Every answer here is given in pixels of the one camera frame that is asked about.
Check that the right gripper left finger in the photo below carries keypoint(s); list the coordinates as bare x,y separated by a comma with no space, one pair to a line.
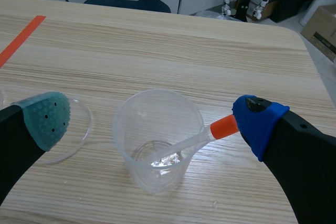
23,140

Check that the clear plastic beaker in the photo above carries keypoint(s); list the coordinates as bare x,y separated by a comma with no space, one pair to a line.
157,142

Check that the brown cardboard box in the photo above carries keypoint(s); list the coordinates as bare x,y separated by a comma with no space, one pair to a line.
321,32

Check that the dropper with red bulb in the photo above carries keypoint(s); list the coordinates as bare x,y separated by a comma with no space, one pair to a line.
199,137

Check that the clear glass dish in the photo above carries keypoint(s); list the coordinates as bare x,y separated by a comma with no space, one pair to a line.
76,132
2,98

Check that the black bag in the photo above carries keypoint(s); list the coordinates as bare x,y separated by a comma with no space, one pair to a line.
291,1

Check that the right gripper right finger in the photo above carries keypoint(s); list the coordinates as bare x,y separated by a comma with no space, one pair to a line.
296,150

